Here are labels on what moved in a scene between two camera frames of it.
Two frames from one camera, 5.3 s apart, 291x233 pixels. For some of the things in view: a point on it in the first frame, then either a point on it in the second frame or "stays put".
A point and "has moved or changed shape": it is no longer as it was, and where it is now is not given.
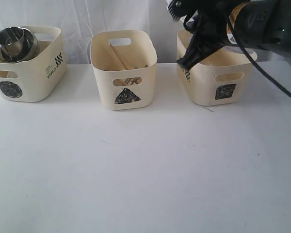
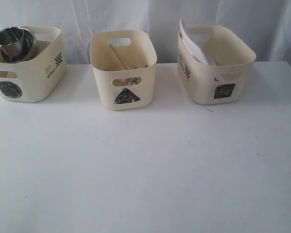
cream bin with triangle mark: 125,62 stays put
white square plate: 240,50 has moved or changed shape
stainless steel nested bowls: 30,48 stays put
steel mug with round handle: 9,40 stays put
